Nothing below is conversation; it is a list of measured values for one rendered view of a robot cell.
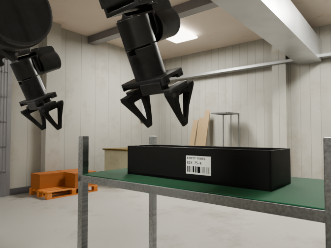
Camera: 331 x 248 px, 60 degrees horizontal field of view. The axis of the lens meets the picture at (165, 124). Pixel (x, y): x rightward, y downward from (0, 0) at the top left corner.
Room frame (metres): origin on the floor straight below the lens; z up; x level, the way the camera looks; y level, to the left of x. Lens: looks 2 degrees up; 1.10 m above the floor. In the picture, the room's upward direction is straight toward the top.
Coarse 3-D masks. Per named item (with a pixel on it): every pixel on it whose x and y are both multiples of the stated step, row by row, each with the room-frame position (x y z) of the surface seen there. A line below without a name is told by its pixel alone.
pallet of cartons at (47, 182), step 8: (32, 176) 5.37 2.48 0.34; (40, 176) 5.21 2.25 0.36; (48, 176) 5.32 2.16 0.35; (56, 176) 5.45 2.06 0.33; (64, 176) 5.57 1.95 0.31; (72, 176) 5.38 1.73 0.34; (32, 184) 5.36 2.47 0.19; (40, 184) 5.21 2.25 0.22; (48, 184) 5.33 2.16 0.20; (56, 184) 5.45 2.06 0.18; (64, 184) 5.57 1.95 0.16; (72, 184) 5.38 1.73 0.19; (88, 184) 5.56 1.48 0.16; (32, 192) 5.35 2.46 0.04; (40, 192) 5.09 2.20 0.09; (48, 192) 4.95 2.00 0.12; (56, 192) 5.47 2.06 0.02; (64, 192) 5.51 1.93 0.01; (72, 192) 5.30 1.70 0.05; (88, 192) 5.56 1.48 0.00
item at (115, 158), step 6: (108, 150) 6.44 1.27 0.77; (114, 150) 6.22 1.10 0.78; (120, 150) 6.11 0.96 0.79; (126, 150) 6.00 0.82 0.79; (108, 156) 6.44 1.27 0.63; (114, 156) 6.31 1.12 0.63; (120, 156) 6.19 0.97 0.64; (126, 156) 6.08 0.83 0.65; (108, 162) 6.44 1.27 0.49; (114, 162) 6.31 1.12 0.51; (120, 162) 6.19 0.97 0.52; (126, 162) 6.08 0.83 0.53; (108, 168) 6.43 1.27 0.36; (114, 168) 6.31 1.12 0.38; (120, 168) 6.19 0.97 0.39
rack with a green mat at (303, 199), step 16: (80, 144) 1.14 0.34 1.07; (80, 160) 1.14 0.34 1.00; (80, 176) 1.14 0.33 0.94; (96, 176) 1.08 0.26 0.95; (112, 176) 1.08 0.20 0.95; (128, 176) 1.08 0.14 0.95; (144, 176) 1.08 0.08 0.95; (80, 192) 1.13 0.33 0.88; (160, 192) 0.88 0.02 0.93; (176, 192) 0.84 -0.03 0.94; (192, 192) 0.81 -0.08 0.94; (208, 192) 0.78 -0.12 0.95; (224, 192) 0.77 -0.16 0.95; (240, 192) 0.77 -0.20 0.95; (256, 192) 0.77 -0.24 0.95; (272, 192) 0.77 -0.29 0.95; (288, 192) 0.77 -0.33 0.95; (304, 192) 0.77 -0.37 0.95; (320, 192) 0.77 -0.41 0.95; (80, 208) 1.13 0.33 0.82; (240, 208) 0.72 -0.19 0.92; (256, 208) 0.69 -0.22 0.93; (272, 208) 0.67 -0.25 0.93; (288, 208) 0.65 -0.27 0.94; (304, 208) 0.63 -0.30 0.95; (320, 208) 0.61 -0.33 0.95; (80, 224) 1.13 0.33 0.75; (80, 240) 1.13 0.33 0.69
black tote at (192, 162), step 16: (128, 160) 1.15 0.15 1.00; (144, 160) 1.09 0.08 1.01; (160, 160) 1.04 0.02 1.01; (176, 160) 0.99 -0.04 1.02; (192, 160) 0.95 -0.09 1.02; (208, 160) 0.91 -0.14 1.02; (224, 160) 0.87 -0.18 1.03; (240, 160) 0.84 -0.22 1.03; (256, 160) 0.81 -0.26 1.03; (272, 160) 0.79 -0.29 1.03; (288, 160) 0.90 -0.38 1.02; (160, 176) 1.04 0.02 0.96; (176, 176) 0.99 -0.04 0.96; (192, 176) 0.95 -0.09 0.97; (208, 176) 0.91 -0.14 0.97; (224, 176) 0.87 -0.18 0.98; (240, 176) 0.84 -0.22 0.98; (256, 176) 0.81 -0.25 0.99; (272, 176) 0.79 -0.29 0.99; (288, 176) 0.89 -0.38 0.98
